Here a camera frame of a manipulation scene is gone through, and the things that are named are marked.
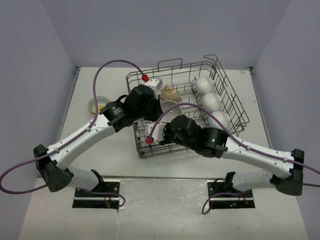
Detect yellow checked bowl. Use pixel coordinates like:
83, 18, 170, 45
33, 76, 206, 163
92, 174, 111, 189
87, 95, 111, 115

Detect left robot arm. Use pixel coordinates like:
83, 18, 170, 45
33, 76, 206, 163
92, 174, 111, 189
33, 83, 163, 197

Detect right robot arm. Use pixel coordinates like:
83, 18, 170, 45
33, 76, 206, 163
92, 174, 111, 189
161, 115, 305, 197

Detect beige bowl orange flower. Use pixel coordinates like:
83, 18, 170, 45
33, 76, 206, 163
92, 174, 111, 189
159, 99, 184, 126

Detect beige bowl small flowers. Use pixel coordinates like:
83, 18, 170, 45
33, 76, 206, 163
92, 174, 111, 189
160, 85, 181, 103

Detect white bowl middle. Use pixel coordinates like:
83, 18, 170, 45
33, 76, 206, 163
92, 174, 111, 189
201, 92, 222, 113

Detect white bowl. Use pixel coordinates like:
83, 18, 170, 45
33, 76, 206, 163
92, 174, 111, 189
201, 92, 222, 113
194, 77, 214, 95
207, 111, 231, 130

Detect white bowl front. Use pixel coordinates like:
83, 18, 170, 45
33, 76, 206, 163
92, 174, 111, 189
207, 111, 231, 130

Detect white bowl rear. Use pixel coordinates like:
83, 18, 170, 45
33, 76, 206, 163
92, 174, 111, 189
194, 77, 214, 95

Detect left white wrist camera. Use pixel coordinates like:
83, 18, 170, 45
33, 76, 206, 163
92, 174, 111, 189
142, 74, 163, 99

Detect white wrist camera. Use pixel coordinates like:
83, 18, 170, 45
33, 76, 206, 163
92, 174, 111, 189
144, 122, 167, 145
142, 74, 163, 99

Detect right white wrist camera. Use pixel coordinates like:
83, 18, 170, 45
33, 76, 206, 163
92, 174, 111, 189
144, 122, 167, 145

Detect grey wire dish rack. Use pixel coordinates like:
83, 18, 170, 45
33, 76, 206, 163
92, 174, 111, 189
125, 54, 250, 159

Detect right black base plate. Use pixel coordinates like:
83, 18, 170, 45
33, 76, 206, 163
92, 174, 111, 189
207, 178, 256, 210

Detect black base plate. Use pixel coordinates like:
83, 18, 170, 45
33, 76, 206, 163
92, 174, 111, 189
72, 179, 123, 210
207, 178, 256, 210

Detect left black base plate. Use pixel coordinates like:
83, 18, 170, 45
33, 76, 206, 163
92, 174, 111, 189
72, 179, 123, 210

